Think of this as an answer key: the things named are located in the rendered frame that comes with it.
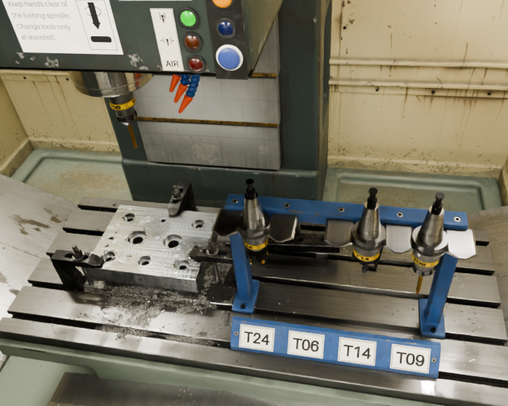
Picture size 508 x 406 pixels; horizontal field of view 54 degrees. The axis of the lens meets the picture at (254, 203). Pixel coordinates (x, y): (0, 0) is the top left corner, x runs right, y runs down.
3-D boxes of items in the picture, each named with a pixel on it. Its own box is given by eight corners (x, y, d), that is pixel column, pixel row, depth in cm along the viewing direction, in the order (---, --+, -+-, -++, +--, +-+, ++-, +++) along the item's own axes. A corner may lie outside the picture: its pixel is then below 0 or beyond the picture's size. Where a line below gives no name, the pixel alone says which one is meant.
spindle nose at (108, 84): (160, 55, 103) (147, -5, 95) (151, 94, 91) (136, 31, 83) (83, 62, 103) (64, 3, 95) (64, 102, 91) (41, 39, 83)
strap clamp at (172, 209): (183, 240, 141) (173, 200, 131) (172, 239, 142) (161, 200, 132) (196, 209, 151) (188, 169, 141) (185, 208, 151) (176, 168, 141)
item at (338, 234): (351, 250, 93) (351, 246, 93) (322, 246, 94) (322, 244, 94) (353, 223, 98) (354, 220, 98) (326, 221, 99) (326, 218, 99)
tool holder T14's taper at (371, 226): (379, 222, 96) (382, 196, 91) (382, 239, 92) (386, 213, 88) (355, 223, 96) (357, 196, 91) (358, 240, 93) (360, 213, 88)
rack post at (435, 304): (445, 338, 113) (473, 249, 93) (420, 335, 114) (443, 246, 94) (442, 302, 120) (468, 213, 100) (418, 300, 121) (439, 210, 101)
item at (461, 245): (477, 262, 89) (478, 258, 88) (446, 258, 90) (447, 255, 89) (473, 234, 94) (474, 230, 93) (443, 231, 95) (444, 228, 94)
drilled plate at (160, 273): (198, 292, 122) (195, 279, 119) (89, 279, 128) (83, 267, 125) (221, 226, 139) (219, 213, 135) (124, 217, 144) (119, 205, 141)
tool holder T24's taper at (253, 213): (268, 215, 99) (265, 189, 95) (261, 230, 96) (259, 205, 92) (247, 212, 101) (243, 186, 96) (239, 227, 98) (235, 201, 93)
